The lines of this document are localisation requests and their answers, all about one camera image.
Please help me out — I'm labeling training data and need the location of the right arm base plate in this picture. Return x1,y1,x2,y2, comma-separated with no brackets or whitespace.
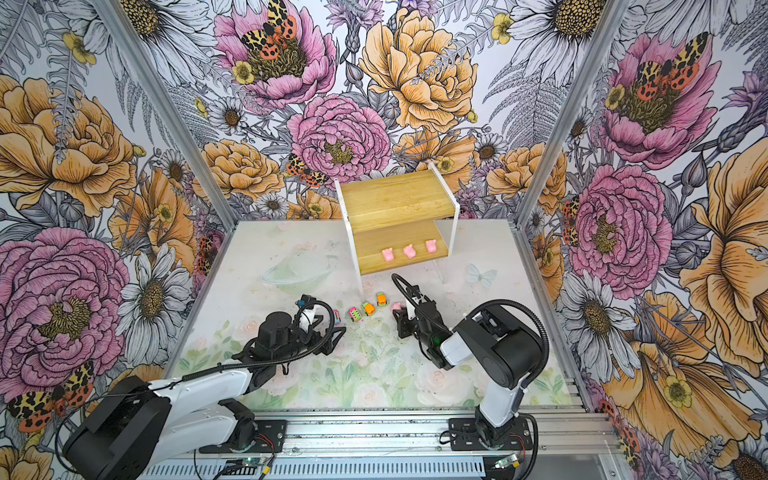
440,416,535,451

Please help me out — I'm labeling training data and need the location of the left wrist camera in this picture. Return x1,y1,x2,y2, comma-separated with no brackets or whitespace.
295,294,316,333

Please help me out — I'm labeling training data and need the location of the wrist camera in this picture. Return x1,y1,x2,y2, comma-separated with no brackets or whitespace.
295,294,316,333
406,295,421,319

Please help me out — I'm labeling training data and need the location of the right aluminium corner post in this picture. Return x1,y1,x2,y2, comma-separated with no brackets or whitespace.
515,0,630,230

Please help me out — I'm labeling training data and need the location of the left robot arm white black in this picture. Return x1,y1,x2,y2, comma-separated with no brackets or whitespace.
60,302,346,479

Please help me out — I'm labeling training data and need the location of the aluminium corner post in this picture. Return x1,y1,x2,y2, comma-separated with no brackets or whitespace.
94,1,238,233
515,0,630,230

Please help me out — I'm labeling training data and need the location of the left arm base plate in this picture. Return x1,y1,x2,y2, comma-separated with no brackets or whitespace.
199,420,288,454

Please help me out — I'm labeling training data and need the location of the aluminium front rail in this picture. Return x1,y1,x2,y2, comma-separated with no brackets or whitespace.
104,409,625,463

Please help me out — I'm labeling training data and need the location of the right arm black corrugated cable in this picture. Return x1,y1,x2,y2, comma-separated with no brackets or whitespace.
391,272,551,391

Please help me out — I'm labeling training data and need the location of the pink green toy truck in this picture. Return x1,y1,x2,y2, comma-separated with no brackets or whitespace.
348,307,363,322

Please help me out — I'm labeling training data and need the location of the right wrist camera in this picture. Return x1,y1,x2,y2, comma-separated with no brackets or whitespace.
406,295,421,319

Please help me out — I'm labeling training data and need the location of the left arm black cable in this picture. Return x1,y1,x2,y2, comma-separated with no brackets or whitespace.
173,293,335,385

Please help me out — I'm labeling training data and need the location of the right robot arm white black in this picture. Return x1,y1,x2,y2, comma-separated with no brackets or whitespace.
392,299,549,449

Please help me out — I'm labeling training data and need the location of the left aluminium corner post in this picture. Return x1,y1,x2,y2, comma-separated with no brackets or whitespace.
94,1,238,233

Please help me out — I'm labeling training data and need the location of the wooden two-tier shelf white frame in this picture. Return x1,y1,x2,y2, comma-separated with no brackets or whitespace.
334,162,460,293

